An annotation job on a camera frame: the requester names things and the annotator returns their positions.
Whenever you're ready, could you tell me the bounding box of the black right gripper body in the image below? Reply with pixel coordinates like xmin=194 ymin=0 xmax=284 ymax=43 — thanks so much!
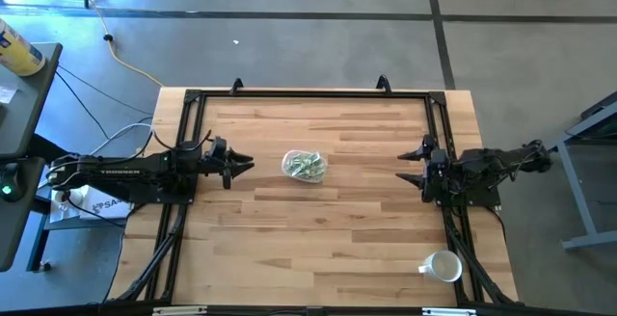
xmin=419 ymin=134 xmax=452 ymax=205

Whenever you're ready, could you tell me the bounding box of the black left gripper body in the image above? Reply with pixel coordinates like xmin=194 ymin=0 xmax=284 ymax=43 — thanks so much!
xmin=200 ymin=135 xmax=233 ymax=191

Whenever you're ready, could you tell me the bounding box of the clear plastic container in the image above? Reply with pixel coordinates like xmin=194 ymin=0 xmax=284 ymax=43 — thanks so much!
xmin=281 ymin=148 xmax=330 ymax=184

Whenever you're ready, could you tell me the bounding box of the white mug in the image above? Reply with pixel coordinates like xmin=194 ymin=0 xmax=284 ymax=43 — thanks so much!
xmin=417 ymin=250 xmax=464 ymax=284

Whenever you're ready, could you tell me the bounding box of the white printed box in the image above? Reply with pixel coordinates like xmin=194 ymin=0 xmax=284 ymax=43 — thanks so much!
xmin=79 ymin=185 xmax=135 ymax=222

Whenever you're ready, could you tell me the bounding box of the grey metal table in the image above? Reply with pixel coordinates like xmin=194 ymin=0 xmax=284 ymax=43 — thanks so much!
xmin=531 ymin=92 xmax=617 ymax=253

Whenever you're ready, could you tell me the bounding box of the dark low cart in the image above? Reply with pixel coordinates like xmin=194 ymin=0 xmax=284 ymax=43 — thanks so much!
xmin=26 ymin=161 xmax=134 ymax=274

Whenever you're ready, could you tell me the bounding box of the black diagonal desk strut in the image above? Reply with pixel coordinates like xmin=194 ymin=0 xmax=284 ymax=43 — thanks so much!
xmin=26 ymin=132 xmax=71 ymax=164

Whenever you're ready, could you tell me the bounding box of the dark grey desk top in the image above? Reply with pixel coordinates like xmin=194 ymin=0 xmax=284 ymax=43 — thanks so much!
xmin=0 ymin=40 xmax=64 ymax=159

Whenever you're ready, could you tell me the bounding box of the black mouse with green light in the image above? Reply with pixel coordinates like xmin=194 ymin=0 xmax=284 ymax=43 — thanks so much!
xmin=0 ymin=161 xmax=26 ymax=203

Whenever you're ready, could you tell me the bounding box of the dark grey desk panel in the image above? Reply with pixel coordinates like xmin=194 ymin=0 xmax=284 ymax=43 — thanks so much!
xmin=0 ymin=156 xmax=47 ymax=273

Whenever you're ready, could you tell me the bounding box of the yellow wipes canister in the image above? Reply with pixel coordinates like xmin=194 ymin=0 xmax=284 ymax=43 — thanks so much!
xmin=0 ymin=16 xmax=47 ymax=77

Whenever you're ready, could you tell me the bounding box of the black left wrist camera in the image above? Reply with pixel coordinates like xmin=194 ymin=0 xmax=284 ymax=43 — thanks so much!
xmin=201 ymin=151 xmax=226 ymax=174

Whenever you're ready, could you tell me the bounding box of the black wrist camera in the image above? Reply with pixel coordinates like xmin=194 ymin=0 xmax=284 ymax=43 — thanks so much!
xmin=430 ymin=154 xmax=452 ymax=180
xmin=201 ymin=151 xmax=226 ymax=174

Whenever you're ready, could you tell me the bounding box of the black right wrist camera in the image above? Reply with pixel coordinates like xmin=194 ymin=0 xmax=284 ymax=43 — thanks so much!
xmin=430 ymin=154 xmax=452 ymax=180

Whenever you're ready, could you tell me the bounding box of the black left camera cable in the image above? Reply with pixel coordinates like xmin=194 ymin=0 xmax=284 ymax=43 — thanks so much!
xmin=149 ymin=128 xmax=213 ymax=153

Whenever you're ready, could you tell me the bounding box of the black aluminium table frame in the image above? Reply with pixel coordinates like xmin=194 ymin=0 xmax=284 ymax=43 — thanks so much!
xmin=103 ymin=74 xmax=520 ymax=316

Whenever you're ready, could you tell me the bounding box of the white cable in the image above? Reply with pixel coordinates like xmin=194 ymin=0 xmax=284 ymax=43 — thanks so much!
xmin=90 ymin=120 xmax=156 ymax=157

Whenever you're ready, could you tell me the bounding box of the silver metal bracket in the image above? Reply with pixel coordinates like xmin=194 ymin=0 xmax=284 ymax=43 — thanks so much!
xmin=151 ymin=305 xmax=209 ymax=316
xmin=421 ymin=306 xmax=478 ymax=316

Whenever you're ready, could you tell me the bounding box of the black floor cable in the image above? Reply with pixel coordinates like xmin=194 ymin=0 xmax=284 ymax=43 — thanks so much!
xmin=55 ymin=64 xmax=156 ymax=117
xmin=54 ymin=71 xmax=110 ymax=139

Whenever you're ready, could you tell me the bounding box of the yellow floor cable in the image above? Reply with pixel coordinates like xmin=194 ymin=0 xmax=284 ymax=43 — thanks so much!
xmin=61 ymin=0 xmax=166 ymax=88

